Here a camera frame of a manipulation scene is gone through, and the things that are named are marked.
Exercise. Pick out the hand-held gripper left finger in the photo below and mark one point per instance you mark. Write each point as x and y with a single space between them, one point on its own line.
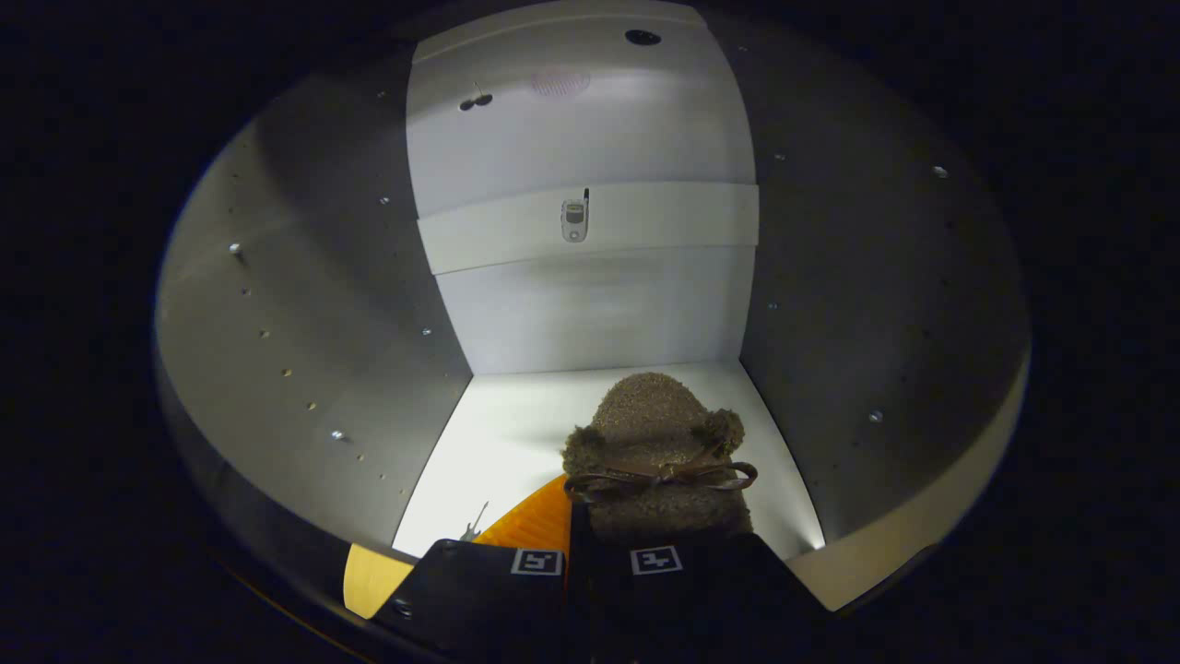
479 599

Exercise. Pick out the brown fuzzy shoe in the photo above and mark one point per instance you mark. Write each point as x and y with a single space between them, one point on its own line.
650 424

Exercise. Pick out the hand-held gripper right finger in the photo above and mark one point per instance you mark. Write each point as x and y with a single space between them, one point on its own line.
701 599

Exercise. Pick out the grey shoe cabinet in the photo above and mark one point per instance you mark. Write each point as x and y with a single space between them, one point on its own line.
590 304

